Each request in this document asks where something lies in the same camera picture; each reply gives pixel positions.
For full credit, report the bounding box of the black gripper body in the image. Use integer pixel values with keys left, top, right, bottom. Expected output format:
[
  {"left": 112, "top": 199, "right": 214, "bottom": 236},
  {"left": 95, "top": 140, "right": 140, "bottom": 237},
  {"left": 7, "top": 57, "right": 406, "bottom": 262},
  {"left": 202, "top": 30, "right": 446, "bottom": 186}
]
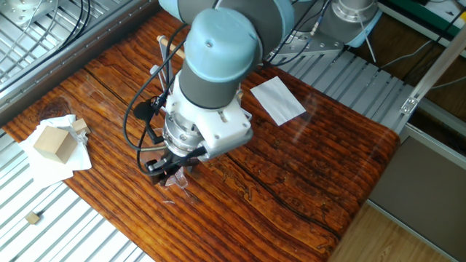
[{"left": 159, "top": 149, "right": 201, "bottom": 175}]

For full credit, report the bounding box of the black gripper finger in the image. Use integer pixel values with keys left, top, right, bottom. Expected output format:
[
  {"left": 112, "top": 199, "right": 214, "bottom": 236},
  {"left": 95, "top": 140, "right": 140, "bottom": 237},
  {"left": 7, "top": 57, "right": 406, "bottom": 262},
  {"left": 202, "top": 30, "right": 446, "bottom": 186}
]
[
  {"left": 151, "top": 169, "right": 182, "bottom": 187},
  {"left": 144, "top": 158, "right": 174, "bottom": 176}
]

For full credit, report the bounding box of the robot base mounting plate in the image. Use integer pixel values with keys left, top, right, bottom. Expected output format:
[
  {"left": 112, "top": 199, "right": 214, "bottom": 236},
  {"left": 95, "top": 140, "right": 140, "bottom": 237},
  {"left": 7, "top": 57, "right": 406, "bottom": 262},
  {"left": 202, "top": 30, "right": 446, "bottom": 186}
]
[{"left": 267, "top": 31, "right": 383, "bottom": 66}]

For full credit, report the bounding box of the white mug drying rack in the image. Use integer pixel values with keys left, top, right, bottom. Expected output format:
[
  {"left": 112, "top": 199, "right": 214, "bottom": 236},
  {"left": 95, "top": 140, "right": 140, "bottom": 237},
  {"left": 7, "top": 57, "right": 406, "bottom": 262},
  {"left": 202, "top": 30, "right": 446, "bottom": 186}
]
[{"left": 149, "top": 34, "right": 254, "bottom": 124}]

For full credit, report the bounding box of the small wooden cube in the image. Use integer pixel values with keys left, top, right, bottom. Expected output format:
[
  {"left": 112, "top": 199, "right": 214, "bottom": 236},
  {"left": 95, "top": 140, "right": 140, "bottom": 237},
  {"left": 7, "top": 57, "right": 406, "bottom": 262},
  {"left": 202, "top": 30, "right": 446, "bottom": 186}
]
[{"left": 71, "top": 118, "right": 91, "bottom": 135}]

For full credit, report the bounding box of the large wooden cube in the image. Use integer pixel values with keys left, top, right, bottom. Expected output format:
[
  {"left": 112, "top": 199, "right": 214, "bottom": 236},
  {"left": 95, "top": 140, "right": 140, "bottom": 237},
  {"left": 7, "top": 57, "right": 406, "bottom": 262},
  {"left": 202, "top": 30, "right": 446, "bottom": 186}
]
[{"left": 33, "top": 125, "right": 79, "bottom": 164}]

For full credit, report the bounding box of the crumpled white napkin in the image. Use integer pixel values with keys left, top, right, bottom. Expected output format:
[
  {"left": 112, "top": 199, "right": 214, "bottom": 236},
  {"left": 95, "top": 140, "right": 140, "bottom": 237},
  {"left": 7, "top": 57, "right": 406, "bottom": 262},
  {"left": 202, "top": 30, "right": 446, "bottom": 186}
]
[{"left": 17, "top": 114, "right": 92, "bottom": 189}]

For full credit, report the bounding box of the white paper sheet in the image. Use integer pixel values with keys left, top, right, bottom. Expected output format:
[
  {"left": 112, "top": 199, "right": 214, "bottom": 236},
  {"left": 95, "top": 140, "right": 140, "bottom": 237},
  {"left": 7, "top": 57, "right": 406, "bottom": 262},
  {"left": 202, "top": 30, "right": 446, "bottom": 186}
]
[{"left": 249, "top": 75, "right": 307, "bottom": 127}]

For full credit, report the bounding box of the tiny wooden cube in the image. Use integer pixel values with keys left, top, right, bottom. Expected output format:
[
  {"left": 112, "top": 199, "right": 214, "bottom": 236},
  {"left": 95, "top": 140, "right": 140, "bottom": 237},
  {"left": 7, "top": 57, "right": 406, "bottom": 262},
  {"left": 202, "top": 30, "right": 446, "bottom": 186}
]
[{"left": 24, "top": 211, "right": 42, "bottom": 226}]

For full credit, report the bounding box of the grey flat panel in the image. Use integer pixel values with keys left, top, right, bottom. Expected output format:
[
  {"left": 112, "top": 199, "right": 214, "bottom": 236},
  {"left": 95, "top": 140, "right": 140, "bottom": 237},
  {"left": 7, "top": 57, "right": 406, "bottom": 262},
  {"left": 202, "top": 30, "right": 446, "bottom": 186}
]
[{"left": 366, "top": 135, "right": 466, "bottom": 262}]

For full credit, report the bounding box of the black cable with angled plug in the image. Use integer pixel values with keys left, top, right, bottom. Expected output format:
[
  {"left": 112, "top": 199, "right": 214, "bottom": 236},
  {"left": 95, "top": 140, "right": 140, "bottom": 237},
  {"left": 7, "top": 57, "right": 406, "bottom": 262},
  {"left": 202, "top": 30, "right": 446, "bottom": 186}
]
[{"left": 122, "top": 23, "right": 209, "bottom": 178}]

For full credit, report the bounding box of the aluminium table frame rail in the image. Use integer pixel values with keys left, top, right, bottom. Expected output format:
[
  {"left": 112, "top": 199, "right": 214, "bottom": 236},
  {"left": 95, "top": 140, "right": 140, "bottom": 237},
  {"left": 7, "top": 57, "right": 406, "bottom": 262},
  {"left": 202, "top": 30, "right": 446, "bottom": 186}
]
[{"left": 0, "top": 0, "right": 163, "bottom": 127}]

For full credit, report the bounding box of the black cable with metal connector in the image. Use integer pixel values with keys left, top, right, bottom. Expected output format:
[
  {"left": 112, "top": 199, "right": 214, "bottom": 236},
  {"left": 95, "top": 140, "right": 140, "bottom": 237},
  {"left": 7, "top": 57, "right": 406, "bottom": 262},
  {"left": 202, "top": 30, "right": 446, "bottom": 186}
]
[{"left": 265, "top": 0, "right": 332, "bottom": 68}]

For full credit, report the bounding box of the silver round mount with plate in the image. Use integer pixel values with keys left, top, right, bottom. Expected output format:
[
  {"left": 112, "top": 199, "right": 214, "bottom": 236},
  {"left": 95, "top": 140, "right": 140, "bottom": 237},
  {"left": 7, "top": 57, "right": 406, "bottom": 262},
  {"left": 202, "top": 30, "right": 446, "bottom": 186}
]
[{"left": 0, "top": 0, "right": 61, "bottom": 28}]

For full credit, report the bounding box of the white cable tie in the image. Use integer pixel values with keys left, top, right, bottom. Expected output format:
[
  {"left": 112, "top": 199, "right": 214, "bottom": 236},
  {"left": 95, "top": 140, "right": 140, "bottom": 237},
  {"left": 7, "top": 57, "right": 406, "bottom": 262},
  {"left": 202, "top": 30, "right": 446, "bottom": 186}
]
[{"left": 358, "top": 17, "right": 378, "bottom": 64}]

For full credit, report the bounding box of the aluminium frame post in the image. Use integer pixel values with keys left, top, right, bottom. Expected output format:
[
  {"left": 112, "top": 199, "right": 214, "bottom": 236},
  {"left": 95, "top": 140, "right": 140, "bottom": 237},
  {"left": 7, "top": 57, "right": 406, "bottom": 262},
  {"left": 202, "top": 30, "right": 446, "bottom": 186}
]
[{"left": 399, "top": 21, "right": 466, "bottom": 116}]

